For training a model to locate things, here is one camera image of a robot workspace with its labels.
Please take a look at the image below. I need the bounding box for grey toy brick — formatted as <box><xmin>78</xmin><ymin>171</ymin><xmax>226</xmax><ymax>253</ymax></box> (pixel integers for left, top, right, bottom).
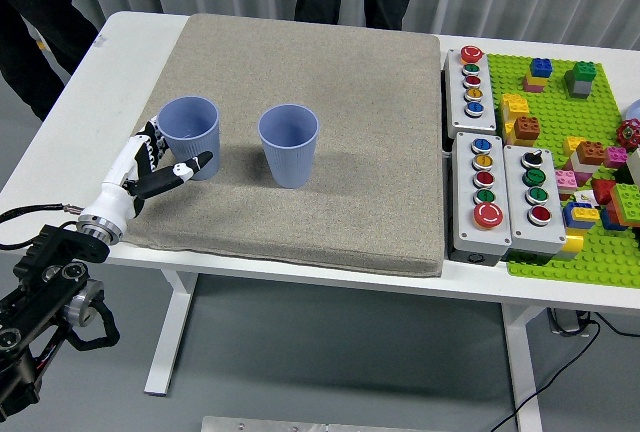
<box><xmin>564</xmin><ymin>71</ymin><xmax>592</xmax><ymax>100</ymax></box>

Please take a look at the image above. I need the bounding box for red valve wheel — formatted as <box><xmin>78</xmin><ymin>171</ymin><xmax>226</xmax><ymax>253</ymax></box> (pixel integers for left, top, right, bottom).
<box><xmin>615</xmin><ymin>119</ymin><xmax>640</xmax><ymax>149</ymax></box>

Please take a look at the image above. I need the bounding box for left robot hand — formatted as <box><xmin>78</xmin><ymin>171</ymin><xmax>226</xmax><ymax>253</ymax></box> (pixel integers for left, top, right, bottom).
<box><xmin>79</xmin><ymin>119</ymin><xmax>215</xmax><ymax>236</ymax></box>

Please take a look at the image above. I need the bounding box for white toy brick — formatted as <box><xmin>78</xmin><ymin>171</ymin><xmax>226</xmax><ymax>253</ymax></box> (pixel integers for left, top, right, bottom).
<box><xmin>573</xmin><ymin>154</ymin><xmax>601</xmax><ymax>176</ymax></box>

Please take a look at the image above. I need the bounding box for orange toy brick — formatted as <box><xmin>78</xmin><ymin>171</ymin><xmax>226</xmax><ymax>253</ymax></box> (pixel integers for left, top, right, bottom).
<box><xmin>513</xmin><ymin>115</ymin><xmax>542</xmax><ymax>147</ymax></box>
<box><xmin>575</xmin><ymin>141</ymin><xmax>606</xmax><ymax>167</ymax></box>

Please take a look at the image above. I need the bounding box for blue ribbed plastic cup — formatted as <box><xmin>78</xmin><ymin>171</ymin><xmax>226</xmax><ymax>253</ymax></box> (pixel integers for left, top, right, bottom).
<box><xmin>157</xmin><ymin>95</ymin><xmax>222</xmax><ymax>182</ymax></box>
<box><xmin>257</xmin><ymin>104</ymin><xmax>320</xmax><ymax>190</ymax></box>

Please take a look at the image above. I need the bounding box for grey selector switch control box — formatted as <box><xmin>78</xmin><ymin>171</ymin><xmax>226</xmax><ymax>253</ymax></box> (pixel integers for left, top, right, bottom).
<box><xmin>502</xmin><ymin>144</ymin><xmax>569</xmax><ymax>261</ymax></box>

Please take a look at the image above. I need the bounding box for red toy brick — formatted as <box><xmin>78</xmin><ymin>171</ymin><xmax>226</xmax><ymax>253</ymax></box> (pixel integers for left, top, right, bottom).
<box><xmin>592</xmin><ymin>179</ymin><xmax>619</xmax><ymax>206</ymax></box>

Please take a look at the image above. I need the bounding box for white block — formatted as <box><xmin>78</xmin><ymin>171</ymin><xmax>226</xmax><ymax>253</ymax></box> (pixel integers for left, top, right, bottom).
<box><xmin>624</xmin><ymin>148</ymin><xmax>640</xmax><ymax>186</ymax></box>

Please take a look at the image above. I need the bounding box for green brick baseplate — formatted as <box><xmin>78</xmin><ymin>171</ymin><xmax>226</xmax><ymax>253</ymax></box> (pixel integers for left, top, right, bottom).
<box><xmin>487</xmin><ymin>53</ymin><xmax>640</xmax><ymax>289</ymax></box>

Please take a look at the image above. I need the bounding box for white table leg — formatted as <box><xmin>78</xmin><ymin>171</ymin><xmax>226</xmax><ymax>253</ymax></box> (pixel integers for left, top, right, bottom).
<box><xmin>499</xmin><ymin>301</ymin><xmax>551</xmax><ymax>432</ymax></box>
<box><xmin>143</xmin><ymin>269</ymin><xmax>201</xmax><ymax>397</ymax></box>

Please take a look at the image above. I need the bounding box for silver metal plate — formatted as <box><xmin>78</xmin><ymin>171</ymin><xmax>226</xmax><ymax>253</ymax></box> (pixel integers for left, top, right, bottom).
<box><xmin>200</xmin><ymin>415</ymin><xmax>416</xmax><ymax>432</ymax></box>

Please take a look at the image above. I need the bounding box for grey five-button control box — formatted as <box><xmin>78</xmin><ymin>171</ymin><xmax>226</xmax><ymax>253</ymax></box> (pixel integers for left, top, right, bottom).
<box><xmin>443</xmin><ymin>46</ymin><xmax>499</xmax><ymax>136</ymax></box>
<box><xmin>451</xmin><ymin>132</ymin><xmax>514</xmax><ymax>266</ymax></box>

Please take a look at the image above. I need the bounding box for grey-brown fabric mat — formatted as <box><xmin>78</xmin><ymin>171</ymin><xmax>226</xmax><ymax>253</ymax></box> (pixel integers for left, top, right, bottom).
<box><xmin>91</xmin><ymin>13</ymin><xmax>446</xmax><ymax>278</ymax></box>

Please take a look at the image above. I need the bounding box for grey power adapter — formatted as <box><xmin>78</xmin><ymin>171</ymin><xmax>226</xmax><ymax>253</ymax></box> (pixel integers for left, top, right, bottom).
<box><xmin>547</xmin><ymin>306</ymin><xmax>594</xmax><ymax>337</ymax></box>

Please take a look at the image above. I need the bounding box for large green toy brick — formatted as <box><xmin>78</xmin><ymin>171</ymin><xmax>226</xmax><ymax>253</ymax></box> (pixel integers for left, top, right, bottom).
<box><xmin>609</xmin><ymin>182</ymin><xmax>640</xmax><ymax>229</ymax></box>

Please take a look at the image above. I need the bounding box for black floor cable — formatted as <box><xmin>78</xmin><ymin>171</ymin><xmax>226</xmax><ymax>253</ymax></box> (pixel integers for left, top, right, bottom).
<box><xmin>487</xmin><ymin>309</ymin><xmax>640</xmax><ymax>432</ymax></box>

